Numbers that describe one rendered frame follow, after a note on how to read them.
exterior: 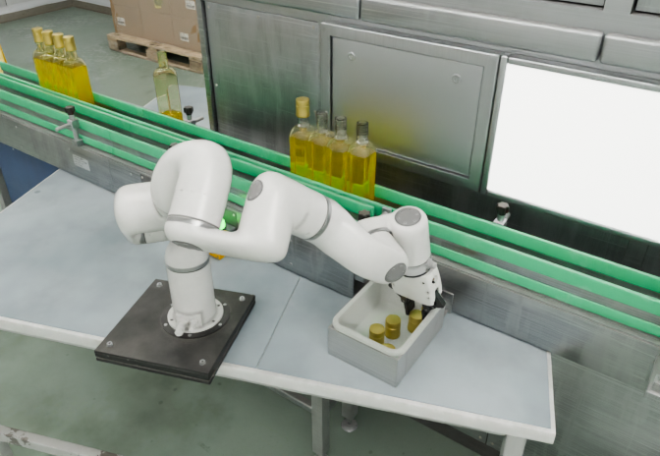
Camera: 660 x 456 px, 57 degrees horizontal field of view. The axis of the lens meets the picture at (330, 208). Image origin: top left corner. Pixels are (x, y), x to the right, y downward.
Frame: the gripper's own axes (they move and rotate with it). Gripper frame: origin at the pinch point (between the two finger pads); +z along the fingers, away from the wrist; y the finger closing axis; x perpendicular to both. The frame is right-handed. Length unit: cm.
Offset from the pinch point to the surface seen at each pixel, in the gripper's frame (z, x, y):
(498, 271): -3.5, -14.5, -12.4
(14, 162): 11, 1, 171
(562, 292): -3.7, -14.8, -26.2
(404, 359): -1.5, 13.5, -4.1
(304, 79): -24, -40, 55
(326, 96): -23, -36, 44
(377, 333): -1.4, 10.6, 4.0
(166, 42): 114, -227, 377
